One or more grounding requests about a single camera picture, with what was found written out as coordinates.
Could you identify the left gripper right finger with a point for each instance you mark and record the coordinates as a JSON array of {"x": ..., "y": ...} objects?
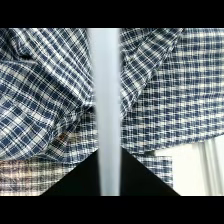
[{"x": 140, "y": 180}]

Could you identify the blue checked shirt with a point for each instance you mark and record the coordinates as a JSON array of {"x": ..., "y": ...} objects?
[{"x": 50, "y": 93}]

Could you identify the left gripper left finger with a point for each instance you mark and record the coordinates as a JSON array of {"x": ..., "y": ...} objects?
[{"x": 83, "y": 180}]

